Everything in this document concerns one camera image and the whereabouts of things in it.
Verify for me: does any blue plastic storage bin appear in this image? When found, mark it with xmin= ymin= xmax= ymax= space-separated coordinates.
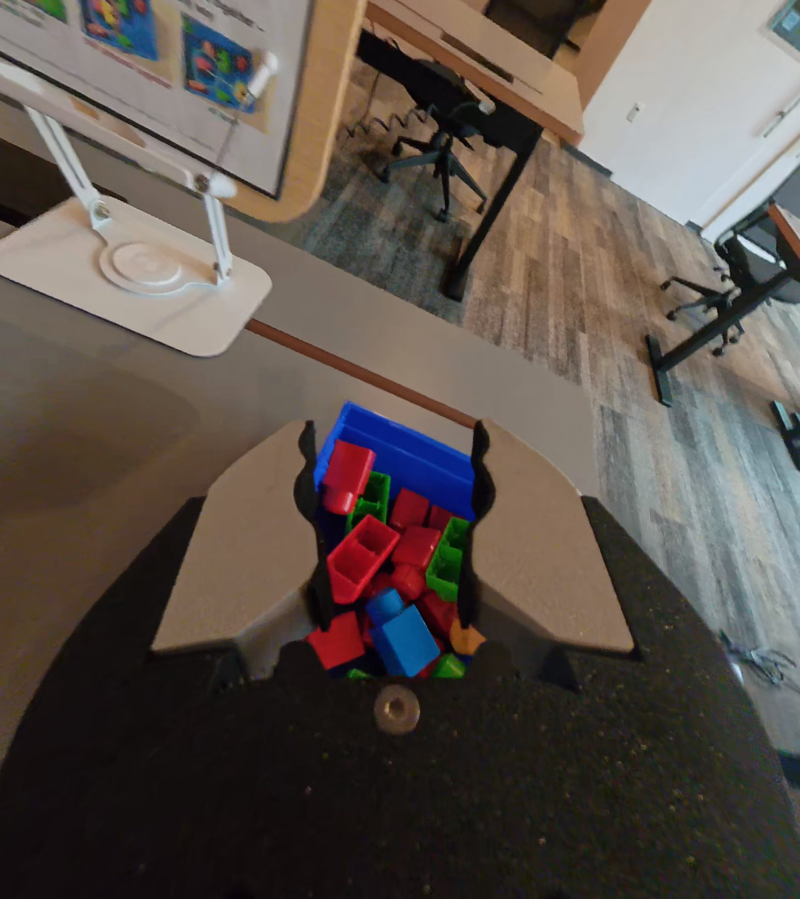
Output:
xmin=313 ymin=402 xmax=479 ymax=681

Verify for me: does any printed instruction sheet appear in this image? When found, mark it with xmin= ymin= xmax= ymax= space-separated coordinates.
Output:
xmin=0 ymin=0 xmax=319 ymax=198

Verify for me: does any black office chair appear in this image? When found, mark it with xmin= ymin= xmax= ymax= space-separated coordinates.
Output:
xmin=646 ymin=232 xmax=800 ymax=408
xmin=372 ymin=64 xmax=502 ymax=223

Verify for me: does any grey floor cable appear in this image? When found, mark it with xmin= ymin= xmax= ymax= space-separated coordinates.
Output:
xmin=720 ymin=633 xmax=800 ymax=706

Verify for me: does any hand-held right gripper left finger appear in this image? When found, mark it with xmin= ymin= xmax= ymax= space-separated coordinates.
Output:
xmin=153 ymin=419 xmax=333 ymax=658

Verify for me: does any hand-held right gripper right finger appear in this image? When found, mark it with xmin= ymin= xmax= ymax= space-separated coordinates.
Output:
xmin=456 ymin=419 xmax=638 ymax=658

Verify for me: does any heap of assorted mega blocks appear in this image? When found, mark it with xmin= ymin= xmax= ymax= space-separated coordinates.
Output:
xmin=305 ymin=440 xmax=488 ymax=681

